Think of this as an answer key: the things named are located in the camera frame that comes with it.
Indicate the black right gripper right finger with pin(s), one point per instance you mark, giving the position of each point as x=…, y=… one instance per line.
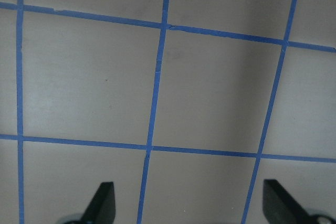
x=280, y=207

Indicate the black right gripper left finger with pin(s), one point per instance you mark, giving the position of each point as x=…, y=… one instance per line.
x=101, y=208

